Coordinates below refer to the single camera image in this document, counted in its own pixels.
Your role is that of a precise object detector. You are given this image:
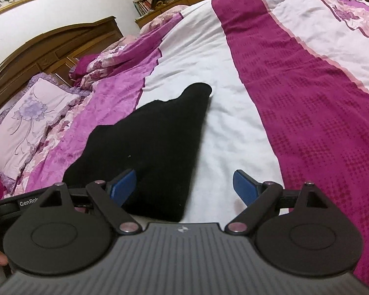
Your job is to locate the purple white bed cover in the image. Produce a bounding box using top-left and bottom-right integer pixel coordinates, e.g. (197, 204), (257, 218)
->
(0, 0), (369, 294)

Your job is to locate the floral lilac pillow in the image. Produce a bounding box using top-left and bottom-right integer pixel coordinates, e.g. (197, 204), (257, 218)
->
(0, 73), (90, 192)

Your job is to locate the black knit cardigan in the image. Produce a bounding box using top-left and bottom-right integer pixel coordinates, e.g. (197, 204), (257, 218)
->
(62, 83), (212, 222)

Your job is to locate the folded purple floral quilt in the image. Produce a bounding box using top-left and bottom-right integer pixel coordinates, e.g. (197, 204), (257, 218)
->
(69, 5), (187, 90)

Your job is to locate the row of books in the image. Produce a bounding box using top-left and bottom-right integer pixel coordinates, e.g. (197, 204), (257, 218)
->
(133, 0), (154, 17)

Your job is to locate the brown wooden headboard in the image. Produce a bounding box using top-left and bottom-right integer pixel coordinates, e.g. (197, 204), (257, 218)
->
(0, 16), (123, 109)

